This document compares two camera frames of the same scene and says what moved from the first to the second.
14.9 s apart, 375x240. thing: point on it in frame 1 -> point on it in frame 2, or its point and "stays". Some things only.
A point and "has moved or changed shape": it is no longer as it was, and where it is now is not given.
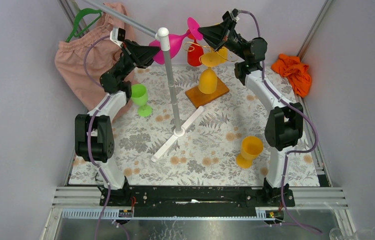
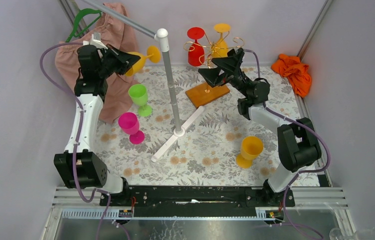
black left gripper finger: (145, 59) -> (122, 69)
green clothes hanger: (84, 11) stays
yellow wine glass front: (208, 80) has moved or changed shape
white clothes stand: (162, 33) stays
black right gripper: (216, 35) -> (231, 65)
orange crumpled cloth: (291, 66) stays
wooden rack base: (199, 98) stays
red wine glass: (195, 51) stays
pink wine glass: (176, 41) -> (129, 124)
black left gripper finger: (143, 53) -> (122, 57)
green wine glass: (139, 96) stays
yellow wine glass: (251, 147) stays
